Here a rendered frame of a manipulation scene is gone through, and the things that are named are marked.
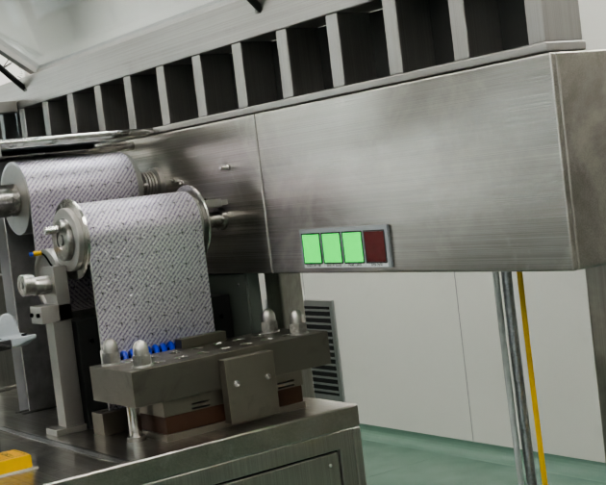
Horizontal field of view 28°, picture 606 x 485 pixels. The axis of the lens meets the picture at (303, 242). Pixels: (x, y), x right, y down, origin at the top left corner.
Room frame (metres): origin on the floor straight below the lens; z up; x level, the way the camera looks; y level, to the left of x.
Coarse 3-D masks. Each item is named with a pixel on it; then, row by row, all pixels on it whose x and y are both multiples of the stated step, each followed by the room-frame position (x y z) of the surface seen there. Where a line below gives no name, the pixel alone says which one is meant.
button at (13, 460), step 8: (0, 456) 1.92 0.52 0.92; (8, 456) 1.91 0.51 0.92; (16, 456) 1.90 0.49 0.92; (24, 456) 1.91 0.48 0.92; (0, 464) 1.88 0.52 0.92; (8, 464) 1.89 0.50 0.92; (16, 464) 1.90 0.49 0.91; (24, 464) 1.91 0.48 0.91; (0, 472) 1.88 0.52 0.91; (8, 472) 1.89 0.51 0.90
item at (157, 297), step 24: (96, 264) 2.15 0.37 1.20; (120, 264) 2.17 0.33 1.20; (144, 264) 2.20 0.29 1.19; (168, 264) 2.23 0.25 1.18; (192, 264) 2.26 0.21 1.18; (96, 288) 2.14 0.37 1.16; (120, 288) 2.17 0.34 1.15; (144, 288) 2.20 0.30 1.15; (168, 288) 2.22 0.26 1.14; (192, 288) 2.25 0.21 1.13; (96, 312) 2.14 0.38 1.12; (120, 312) 2.17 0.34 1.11; (144, 312) 2.19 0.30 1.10; (168, 312) 2.22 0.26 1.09; (192, 312) 2.25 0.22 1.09; (120, 336) 2.16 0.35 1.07; (144, 336) 2.19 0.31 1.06; (168, 336) 2.22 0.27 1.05
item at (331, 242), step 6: (324, 234) 2.09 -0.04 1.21; (330, 234) 2.07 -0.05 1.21; (336, 234) 2.06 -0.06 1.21; (324, 240) 2.09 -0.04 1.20; (330, 240) 2.07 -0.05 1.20; (336, 240) 2.06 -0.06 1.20; (324, 246) 2.09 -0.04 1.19; (330, 246) 2.08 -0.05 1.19; (336, 246) 2.06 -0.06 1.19; (324, 252) 2.09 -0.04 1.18; (330, 252) 2.08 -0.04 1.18; (336, 252) 2.06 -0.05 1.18; (324, 258) 2.09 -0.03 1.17; (330, 258) 2.08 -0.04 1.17; (336, 258) 2.07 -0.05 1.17
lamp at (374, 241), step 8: (368, 232) 1.98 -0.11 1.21; (376, 232) 1.97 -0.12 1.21; (368, 240) 1.99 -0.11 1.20; (376, 240) 1.97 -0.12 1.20; (368, 248) 1.99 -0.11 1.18; (376, 248) 1.97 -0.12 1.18; (384, 248) 1.95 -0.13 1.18; (368, 256) 1.99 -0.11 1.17; (376, 256) 1.97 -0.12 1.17; (384, 256) 1.96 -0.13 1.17
